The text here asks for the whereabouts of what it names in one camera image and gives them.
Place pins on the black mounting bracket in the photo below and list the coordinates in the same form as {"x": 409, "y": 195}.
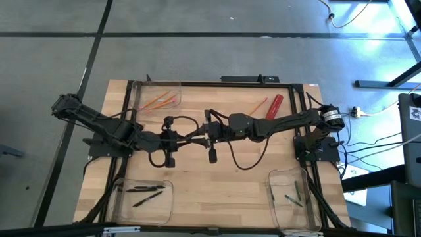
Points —
{"x": 243, "y": 79}

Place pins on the orange pencil pink eraser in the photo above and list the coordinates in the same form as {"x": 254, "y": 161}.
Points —
{"x": 162, "y": 106}
{"x": 154, "y": 100}
{"x": 171, "y": 98}
{"x": 260, "y": 104}

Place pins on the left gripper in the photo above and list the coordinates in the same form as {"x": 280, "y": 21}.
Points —
{"x": 156, "y": 141}

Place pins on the silver aluminium bar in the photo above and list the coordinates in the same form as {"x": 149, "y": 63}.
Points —
{"x": 121, "y": 229}

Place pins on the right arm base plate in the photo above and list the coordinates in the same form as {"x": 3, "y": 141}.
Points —
{"x": 329, "y": 154}

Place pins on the black table leg beam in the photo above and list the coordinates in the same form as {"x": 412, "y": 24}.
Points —
{"x": 378, "y": 84}

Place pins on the grey chair base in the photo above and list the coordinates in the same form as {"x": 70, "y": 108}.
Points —
{"x": 10, "y": 150}

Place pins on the white paper sheet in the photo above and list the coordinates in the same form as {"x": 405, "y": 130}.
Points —
{"x": 356, "y": 194}

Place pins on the dark floor box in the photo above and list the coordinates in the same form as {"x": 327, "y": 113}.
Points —
{"x": 406, "y": 210}

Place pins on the black diagonal floor beam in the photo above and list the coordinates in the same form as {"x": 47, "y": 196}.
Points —
{"x": 371, "y": 179}

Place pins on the black gantry crossbar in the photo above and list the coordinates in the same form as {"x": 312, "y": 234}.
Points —
{"x": 49, "y": 230}

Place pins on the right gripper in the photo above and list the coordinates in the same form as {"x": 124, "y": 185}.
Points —
{"x": 227, "y": 131}

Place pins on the table-level camera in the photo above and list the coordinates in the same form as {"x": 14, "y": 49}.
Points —
{"x": 213, "y": 232}

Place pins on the dark grey equipment case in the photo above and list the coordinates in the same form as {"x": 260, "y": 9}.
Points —
{"x": 411, "y": 148}

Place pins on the white power strip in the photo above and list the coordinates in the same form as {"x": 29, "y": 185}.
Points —
{"x": 356, "y": 112}

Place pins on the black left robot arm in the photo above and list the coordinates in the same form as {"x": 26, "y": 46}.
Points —
{"x": 108, "y": 128}

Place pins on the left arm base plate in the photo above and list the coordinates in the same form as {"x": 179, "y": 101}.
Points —
{"x": 98, "y": 152}

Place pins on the black metal table frame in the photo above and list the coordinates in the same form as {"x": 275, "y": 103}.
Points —
{"x": 197, "y": 83}

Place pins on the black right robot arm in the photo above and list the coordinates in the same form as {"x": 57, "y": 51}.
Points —
{"x": 289, "y": 123}

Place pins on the clear plastic bin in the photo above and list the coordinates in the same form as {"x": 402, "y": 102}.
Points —
{"x": 131, "y": 214}
{"x": 138, "y": 89}
{"x": 296, "y": 217}

